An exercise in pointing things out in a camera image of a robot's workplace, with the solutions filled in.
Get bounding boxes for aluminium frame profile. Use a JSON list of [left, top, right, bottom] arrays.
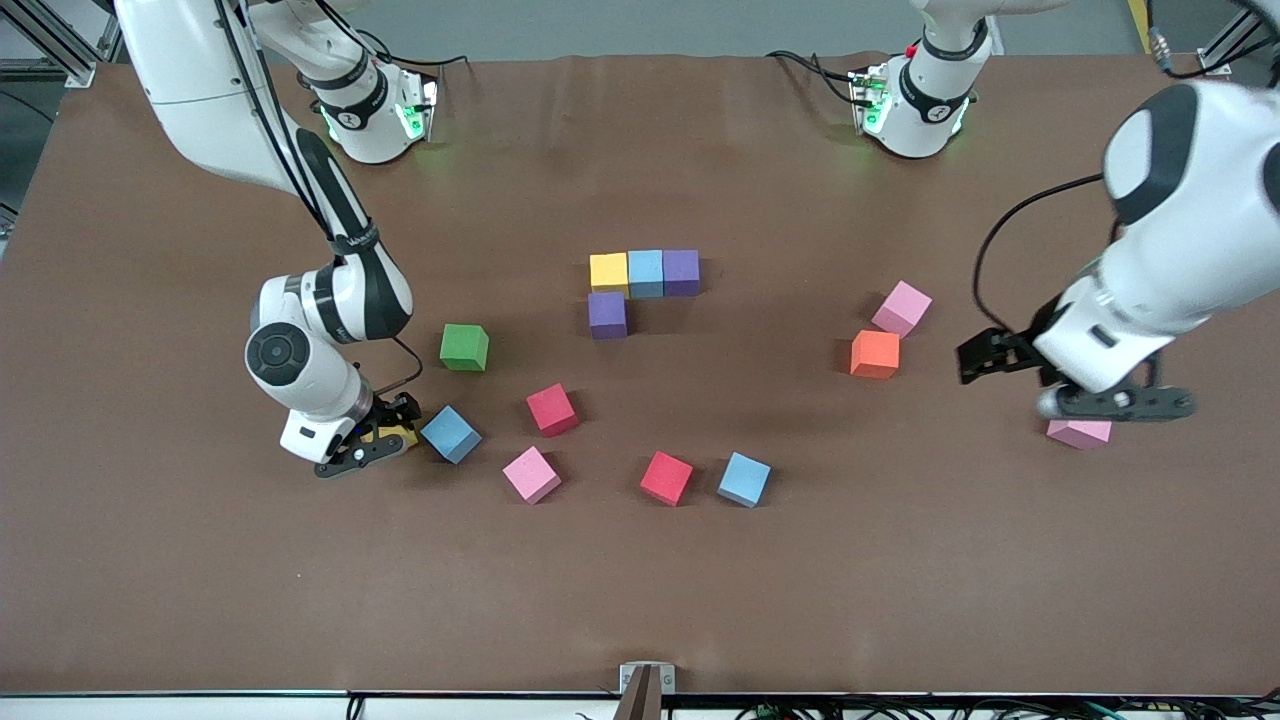
[[1198, 0, 1280, 77], [0, 0, 126, 89]]

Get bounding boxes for red foam cube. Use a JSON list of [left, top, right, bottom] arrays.
[[526, 383, 581, 438], [639, 450, 695, 508]]

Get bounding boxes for blue foam cube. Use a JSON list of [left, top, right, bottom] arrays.
[[627, 249, 666, 300], [419, 404, 483, 465], [716, 451, 773, 509]]

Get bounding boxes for black cable bundle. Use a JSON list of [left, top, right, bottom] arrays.
[[570, 697, 1280, 720]]

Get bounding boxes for brown table mat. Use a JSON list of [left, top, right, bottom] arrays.
[[0, 52, 1280, 698]]

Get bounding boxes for grey metal camera bracket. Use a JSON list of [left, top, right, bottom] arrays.
[[618, 661, 678, 720]]

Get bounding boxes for green foam cube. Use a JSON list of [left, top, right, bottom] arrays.
[[439, 323, 491, 373]]

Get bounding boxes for orange foam cube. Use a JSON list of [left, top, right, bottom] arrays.
[[850, 329, 902, 380]]

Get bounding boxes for purple foam cube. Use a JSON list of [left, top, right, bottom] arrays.
[[662, 248, 702, 299], [587, 291, 629, 341]]

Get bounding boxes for pink foam cube with dimples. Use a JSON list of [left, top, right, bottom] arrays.
[[1046, 418, 1114, 451]]

